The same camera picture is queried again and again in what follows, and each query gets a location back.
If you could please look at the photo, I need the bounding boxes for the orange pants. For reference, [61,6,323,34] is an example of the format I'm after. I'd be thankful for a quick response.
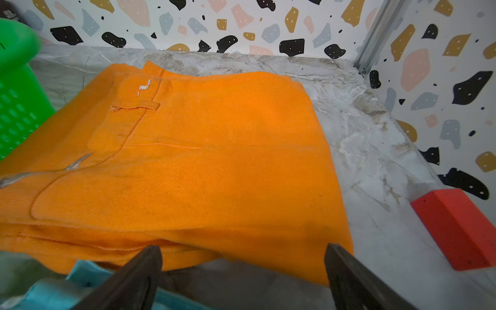
[1,63,353,285]

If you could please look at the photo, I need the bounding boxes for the silver corner post right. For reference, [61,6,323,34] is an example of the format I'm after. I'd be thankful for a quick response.
[353,0,411,76]

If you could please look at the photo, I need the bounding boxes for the red block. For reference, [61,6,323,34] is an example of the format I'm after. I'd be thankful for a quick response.
[411,189,495,271]

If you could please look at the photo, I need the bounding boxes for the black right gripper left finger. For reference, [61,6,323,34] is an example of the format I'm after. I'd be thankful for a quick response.
[73,245,162,310]

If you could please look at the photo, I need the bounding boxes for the green plastic basket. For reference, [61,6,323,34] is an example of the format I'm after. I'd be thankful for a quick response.
[1,19,55,159]

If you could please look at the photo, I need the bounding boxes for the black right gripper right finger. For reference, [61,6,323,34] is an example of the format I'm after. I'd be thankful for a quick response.
[324,244,415,310]

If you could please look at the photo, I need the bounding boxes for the teal pants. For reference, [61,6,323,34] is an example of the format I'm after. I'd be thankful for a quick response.
[1,260,208,309]

